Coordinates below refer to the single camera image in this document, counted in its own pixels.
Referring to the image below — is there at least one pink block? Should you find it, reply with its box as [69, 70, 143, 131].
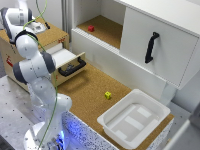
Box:
[87, 25, 95, 33]

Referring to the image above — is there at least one white plastic box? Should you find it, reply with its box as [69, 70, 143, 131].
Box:
[96, 88, 172, 150]

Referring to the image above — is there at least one wooden drawer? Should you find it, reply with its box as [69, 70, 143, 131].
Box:
[45, 42, 88, 89]

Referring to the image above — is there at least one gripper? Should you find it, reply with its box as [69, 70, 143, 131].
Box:
[31, 22, 48, 35]

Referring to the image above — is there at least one white cabinet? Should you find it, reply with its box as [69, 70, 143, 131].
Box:
[71, 0, 200, 105]

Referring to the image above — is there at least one wooden drawer box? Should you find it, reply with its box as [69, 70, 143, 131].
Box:
[0, 17, 71, 93]

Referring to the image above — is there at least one black drawer handle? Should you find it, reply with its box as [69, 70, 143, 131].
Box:
[57, 56, 87, 78]

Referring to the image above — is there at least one green cable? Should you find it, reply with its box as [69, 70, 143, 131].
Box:
[22, 0, 60, 150]

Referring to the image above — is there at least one black door handle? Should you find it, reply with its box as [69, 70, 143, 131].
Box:
[144, 31, 161, 65]

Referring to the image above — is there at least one yellow block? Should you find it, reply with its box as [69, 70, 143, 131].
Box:
[104, 91, 112, 100]

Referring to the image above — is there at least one white sliding door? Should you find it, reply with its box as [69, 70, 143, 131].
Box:
[119, 6, 200, 90]

